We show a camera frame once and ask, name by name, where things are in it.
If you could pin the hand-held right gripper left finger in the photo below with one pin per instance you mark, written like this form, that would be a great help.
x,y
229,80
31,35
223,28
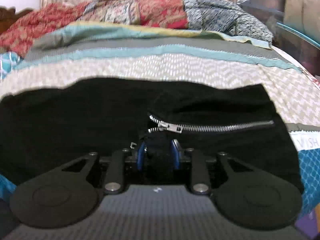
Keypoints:
x,y
141,155

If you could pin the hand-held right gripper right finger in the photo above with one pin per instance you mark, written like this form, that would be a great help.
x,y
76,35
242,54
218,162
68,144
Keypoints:
x,y
175,155

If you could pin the black pants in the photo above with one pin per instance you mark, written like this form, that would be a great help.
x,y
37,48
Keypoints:
x,y
75,120

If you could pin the patterned bedspread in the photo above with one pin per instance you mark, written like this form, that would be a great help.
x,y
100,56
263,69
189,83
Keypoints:
x,y
175,65

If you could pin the blue white patterned cloth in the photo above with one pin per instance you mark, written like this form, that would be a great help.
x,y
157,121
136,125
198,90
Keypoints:
x,y
212,17

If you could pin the floral patchwork quilt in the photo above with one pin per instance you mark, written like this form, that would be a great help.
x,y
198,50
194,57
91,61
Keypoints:
x,y
155,12

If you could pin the purple mat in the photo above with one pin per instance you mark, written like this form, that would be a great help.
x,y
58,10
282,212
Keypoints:
x,y
311,230

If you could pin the teal lattice pillow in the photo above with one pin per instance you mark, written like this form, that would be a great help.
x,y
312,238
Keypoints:
x,y
7,62

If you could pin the red floral blanket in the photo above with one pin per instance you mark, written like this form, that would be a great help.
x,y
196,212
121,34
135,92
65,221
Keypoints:
x,y
37,27

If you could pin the carved wooden headboard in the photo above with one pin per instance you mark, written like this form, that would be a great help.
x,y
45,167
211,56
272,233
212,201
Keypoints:
x,y
7,17

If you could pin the brown wooden furniture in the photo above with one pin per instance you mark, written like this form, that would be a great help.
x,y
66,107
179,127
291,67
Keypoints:
x,y
302,2

